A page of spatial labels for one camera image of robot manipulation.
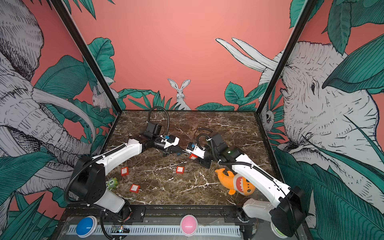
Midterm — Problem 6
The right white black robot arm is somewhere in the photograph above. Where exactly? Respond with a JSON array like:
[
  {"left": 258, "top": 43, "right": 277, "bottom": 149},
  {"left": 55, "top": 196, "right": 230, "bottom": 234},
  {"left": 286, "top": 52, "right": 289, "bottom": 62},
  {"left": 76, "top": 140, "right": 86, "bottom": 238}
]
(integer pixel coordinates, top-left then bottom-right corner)
[{"left": 186, "top": 132, "right": 307, "bottom": 237}]

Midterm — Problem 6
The green number block toy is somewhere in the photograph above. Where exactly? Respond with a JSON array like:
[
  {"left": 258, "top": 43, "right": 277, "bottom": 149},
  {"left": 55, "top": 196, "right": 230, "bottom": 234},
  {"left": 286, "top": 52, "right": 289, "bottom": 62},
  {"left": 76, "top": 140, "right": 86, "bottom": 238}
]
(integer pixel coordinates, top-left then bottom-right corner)
[{"left": 106, "top": 178, "right": 119, "bottom": 191}]

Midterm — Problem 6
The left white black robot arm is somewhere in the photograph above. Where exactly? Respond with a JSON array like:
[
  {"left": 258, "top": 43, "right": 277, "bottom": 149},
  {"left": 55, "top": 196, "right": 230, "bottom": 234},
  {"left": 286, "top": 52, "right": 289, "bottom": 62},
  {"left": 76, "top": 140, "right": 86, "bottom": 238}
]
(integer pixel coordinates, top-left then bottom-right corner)
[{"left": 64, "top": 119, "right": 186, "bottom": 222}]

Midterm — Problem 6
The orange shark plush toy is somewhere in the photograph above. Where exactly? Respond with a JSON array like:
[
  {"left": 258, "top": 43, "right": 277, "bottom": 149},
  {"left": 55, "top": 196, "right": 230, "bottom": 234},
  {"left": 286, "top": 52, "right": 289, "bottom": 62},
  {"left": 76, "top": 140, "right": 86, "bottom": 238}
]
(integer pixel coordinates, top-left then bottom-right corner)
[{"left": 215, "top": 168, "right": 256, "bottom": 196}]

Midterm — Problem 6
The pink push button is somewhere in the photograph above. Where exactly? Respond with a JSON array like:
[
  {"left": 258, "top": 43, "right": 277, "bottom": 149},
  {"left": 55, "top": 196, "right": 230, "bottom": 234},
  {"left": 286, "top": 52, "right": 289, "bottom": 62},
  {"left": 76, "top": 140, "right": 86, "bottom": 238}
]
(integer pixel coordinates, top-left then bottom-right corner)
[{"left": 180, "top": 215, "right": 199, "bottom": 237}]

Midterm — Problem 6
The right black frame post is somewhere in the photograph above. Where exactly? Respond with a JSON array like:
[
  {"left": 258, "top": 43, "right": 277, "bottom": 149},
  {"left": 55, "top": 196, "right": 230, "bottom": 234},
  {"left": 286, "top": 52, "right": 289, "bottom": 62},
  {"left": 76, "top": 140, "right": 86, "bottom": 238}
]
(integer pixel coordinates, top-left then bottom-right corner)
[{"left": 256, "top": 0, "right": 317, "bottom": 116}]

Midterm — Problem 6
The blue push button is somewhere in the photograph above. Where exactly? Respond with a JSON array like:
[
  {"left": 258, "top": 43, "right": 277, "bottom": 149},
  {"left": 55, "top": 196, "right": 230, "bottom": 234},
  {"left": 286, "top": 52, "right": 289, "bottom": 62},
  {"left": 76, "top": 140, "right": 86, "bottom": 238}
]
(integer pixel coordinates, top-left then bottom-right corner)
[{"left": 76, "top": 216, "right": 98, "bottom": 238}]

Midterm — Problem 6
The red padlock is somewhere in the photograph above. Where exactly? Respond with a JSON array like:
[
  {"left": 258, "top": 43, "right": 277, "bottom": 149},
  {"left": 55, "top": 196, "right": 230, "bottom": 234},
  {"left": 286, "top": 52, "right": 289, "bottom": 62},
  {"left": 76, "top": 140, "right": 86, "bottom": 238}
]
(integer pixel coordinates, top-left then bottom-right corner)
[
  {"left": 189, "top": 154, "right": 198, "bottom": 160},
  {"left": 130, "top": 184, "right": 141, "bottom": 193},
  {"left": 121, "top": 167, "right": 130, "bottom": 176},
  {"left": 176, "top": 166, "right": 185, "bottom": 174}
]

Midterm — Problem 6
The green push button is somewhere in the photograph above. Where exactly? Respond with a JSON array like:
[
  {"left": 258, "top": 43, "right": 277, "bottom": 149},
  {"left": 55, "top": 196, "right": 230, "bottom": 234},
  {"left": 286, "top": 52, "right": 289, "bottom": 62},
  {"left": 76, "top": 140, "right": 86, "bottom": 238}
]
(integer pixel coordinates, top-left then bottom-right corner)
[{"left": 270, "top": 223, "right": 288, "bottom": 239}]

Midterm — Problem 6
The left black frame post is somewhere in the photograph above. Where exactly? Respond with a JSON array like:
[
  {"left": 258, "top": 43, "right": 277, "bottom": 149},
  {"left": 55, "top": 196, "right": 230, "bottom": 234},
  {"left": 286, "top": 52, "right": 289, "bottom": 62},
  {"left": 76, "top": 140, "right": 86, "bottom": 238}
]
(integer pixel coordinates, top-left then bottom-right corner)
[{"left": 51, "top": 0, "right": 122, "bottom": 115}]

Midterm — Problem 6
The black frame post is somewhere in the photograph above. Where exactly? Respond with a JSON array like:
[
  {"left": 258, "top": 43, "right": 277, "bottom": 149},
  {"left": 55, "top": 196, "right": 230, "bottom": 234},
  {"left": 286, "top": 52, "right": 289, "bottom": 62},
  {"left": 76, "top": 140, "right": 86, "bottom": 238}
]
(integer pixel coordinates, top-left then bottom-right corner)
[
  {"left": 256, "top": 0, "right": 317, "bottom": 116},
  {"left": 51, "top": 0, "right": 122, "bottom": 115}
]

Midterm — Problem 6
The white vented strip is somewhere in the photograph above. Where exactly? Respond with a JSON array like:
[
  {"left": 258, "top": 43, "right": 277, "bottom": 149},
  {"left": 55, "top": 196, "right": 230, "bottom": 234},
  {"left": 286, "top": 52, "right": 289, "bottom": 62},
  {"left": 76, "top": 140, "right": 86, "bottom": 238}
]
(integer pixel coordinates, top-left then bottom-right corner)
[{"left": 65, "top": 224, "right": 242, "bottom": 237}]

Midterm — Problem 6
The black front mounting rail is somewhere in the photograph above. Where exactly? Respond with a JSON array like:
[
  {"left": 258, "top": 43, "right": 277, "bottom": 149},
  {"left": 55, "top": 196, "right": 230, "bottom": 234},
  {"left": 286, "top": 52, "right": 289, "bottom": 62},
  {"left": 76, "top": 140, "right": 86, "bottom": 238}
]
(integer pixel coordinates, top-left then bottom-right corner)
[{"left": 60, "top": 204, "right": 246, "bottom": 224}]

